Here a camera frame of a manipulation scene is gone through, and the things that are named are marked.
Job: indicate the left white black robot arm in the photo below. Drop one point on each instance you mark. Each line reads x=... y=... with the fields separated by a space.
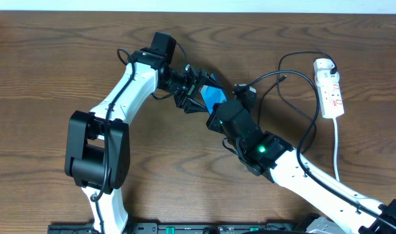
x=98 y=150

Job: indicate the white power strip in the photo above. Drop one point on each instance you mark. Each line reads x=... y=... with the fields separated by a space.
x=330 y=99

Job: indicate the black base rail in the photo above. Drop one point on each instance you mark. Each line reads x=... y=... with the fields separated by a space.
x=153 y=228

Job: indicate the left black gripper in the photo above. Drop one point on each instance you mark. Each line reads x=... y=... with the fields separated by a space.
x=187 y=91

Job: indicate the blue screen Galaxy smartphone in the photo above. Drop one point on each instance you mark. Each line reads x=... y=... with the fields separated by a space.
x=212 y=96

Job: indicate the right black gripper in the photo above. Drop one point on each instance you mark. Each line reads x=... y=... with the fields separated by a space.
x=218 y=116

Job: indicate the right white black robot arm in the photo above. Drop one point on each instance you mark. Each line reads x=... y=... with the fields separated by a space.
x=265 y=154

